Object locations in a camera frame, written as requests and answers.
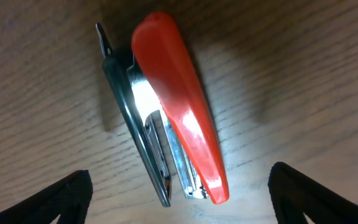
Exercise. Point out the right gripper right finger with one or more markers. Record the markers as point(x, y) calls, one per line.
point(295, 196)

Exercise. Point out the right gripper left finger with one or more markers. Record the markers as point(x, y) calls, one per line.
point(66, 201)

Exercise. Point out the red and chrome stapler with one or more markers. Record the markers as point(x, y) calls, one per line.
point(160, 97)

